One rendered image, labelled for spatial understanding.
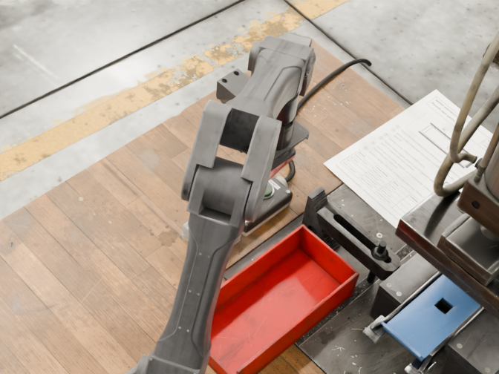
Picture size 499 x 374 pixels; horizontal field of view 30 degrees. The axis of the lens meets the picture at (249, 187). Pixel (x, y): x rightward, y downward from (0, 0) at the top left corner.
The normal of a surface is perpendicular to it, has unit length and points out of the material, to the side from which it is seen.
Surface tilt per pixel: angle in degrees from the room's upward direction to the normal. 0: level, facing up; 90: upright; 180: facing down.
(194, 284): 54
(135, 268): 0
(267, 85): 17
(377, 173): 1
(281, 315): 0
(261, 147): 47
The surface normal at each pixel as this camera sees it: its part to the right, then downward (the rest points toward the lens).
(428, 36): 0.09, -0.63
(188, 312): -0.20, 0.22
